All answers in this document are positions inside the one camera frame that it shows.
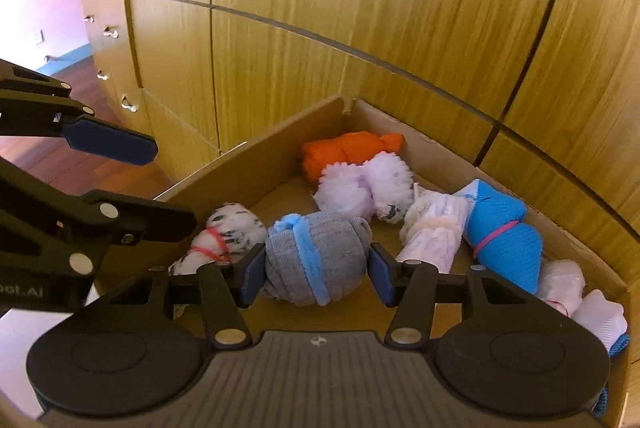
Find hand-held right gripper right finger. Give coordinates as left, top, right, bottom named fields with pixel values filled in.
left=370, top=243, right=568, bottom=351

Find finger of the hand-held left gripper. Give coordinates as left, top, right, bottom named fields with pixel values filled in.
left=0, top=158, right=197, bottom=281
left=0, top=58, right=159, bottom=165

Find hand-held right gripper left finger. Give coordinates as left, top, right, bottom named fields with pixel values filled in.
left=70, top=244, right=267, bottom=351

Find white black-patterned socks red band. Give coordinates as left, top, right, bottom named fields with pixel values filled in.
left=167, top=203, right=268, bottom=277

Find grey socks with blue band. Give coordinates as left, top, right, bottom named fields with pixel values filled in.
left=264, top=212, right=373, bottom=307

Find white striped socks cream band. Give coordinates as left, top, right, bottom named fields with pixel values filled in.
left=397, top=185, right=471, bottom=274

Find cardboard box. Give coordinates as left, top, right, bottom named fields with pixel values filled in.
left=95, top=96, right=632, bottom=428

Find white fluffy speckled socks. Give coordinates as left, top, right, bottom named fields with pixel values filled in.
left=312, top=151, right=416, bottom=224

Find blue socks with pink band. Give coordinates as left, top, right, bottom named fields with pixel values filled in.
left=462, top=179, right=544, bottom=294

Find orange sock bundle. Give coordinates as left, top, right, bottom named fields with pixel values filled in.
left=301, top=131, right=405, bottom=185

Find pale pink socks red band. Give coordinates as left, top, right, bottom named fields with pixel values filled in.
left=535, top=259, right=586, bottom=316

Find white socks light blue trim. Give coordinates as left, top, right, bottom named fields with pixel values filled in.
left=570, top=289, right=628, bottom=353

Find blue knit sock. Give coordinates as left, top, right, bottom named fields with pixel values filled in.
left=591, top=333, right=629, bottom=416

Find wooden wardrobe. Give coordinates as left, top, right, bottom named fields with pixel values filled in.
left=80, top=0, right=640, bottom=289

